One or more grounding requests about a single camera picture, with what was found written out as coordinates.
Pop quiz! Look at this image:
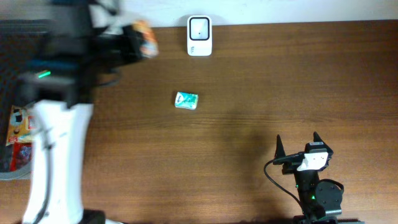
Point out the grey plastic mesh basket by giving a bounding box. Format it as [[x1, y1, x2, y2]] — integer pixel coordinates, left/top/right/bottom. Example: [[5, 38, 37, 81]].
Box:
[[1, 20, 49, 181]]

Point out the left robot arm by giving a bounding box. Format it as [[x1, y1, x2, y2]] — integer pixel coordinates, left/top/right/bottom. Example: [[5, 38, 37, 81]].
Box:
[[20, 1, 158, 223]]

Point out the black cable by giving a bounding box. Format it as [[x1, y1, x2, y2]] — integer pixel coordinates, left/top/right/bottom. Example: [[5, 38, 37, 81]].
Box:
[[30, 124, 55, 224], [263, 152, 307, 218]]

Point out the orange tissue pack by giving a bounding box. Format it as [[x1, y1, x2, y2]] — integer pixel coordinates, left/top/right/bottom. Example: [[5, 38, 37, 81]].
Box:
[[133, 20, 159, 58]]

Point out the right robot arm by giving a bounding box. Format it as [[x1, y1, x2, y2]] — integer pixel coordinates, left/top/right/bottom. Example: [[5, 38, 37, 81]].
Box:
[[272, 133, 344, 223]]

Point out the red candy bag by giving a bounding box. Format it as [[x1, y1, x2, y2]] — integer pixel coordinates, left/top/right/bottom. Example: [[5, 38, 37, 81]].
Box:
[[10, 142, 32, 171]]

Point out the yellow snack bag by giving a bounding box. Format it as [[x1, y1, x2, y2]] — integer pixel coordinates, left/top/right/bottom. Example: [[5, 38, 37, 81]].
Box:
[[6, 105, 35, 146]]

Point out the right black cable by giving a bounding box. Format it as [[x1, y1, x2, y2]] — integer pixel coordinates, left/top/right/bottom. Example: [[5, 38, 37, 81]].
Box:
[[263, 152, 307, 218]]

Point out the left black cable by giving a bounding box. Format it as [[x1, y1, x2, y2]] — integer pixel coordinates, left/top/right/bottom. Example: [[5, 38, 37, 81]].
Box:
[[30, 124, 55, 224]]

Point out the teal tissue pack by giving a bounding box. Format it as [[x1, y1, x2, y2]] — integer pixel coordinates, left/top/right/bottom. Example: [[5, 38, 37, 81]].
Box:
[[175, 92, 198, 110]]

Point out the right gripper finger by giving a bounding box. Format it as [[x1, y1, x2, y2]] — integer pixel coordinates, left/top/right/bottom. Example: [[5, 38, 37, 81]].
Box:
[[274, 134, 286, 159], [313, 131, 323, 142]]

